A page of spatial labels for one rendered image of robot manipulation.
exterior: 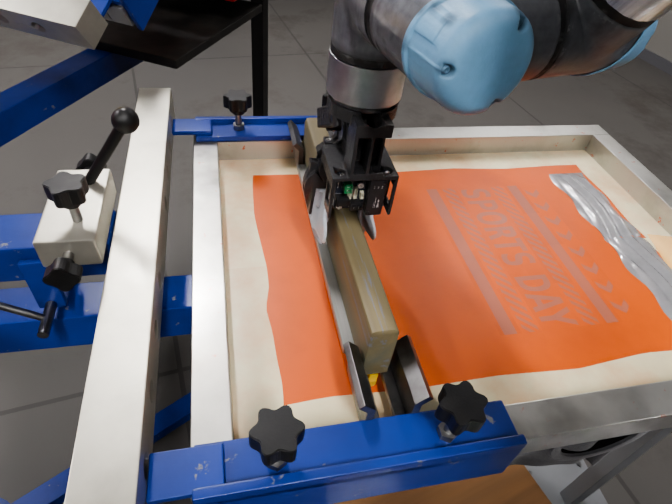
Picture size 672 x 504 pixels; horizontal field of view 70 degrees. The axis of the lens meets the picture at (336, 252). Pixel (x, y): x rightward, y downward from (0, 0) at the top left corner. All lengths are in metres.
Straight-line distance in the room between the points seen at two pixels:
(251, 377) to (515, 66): 0.39
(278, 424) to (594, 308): 0.48
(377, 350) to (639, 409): 0.29
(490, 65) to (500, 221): 0.49
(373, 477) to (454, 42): 0.36
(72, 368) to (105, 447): 1.37
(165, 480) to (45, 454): 1.24
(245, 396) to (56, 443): 1.19
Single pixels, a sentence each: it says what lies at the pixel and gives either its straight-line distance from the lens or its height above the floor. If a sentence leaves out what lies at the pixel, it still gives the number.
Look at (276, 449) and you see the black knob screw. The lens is 0.40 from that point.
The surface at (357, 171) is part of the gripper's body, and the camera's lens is 0.49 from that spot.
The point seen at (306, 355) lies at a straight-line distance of 0.57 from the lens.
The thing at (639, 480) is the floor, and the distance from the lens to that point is 1.87.
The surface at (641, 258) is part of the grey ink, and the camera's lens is 0.86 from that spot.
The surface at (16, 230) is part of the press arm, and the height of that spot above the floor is 1.04.
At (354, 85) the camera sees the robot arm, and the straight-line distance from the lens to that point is 0.46.
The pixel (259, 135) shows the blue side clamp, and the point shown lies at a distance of 0.82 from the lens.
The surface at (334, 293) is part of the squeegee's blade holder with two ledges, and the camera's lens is 0.57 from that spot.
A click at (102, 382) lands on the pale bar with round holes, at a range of 0.47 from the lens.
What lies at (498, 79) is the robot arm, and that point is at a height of 1.30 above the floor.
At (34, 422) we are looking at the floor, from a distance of 1.74.
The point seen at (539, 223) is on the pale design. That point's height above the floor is 0.96.
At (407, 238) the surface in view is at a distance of 0.72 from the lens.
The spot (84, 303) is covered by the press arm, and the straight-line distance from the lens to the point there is 0.70.
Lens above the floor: 1.43
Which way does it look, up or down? 44 degrees down
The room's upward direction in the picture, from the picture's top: 8 degrees clockwise
